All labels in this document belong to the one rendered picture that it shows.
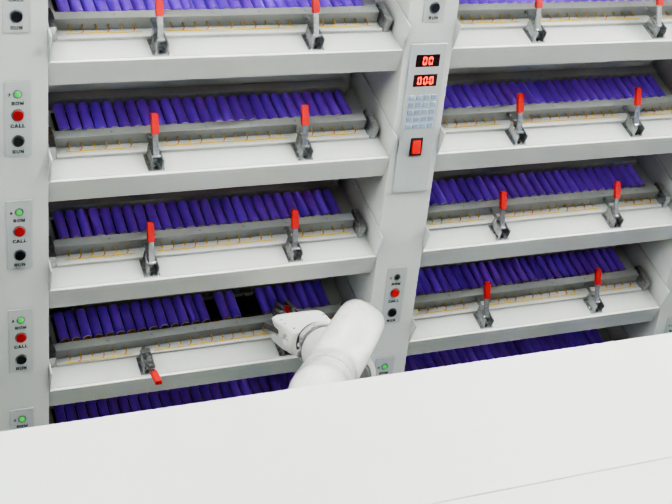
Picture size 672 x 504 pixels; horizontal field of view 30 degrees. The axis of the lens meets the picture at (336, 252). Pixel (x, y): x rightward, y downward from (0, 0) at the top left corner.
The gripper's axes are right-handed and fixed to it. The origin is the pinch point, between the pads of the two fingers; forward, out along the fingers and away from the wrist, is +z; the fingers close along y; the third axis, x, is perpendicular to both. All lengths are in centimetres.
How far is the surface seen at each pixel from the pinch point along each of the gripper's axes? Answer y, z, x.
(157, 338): -23.7, 3.0, -3.3
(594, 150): 61, -8, 29
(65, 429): -68, -131, 49
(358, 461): -51, -139, 48
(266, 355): -3.9, -1.0, -7.9
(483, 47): 32, -12, 50
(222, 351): -11.9, 1.0, -6.7
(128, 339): -29.1, 3.0, -2.8
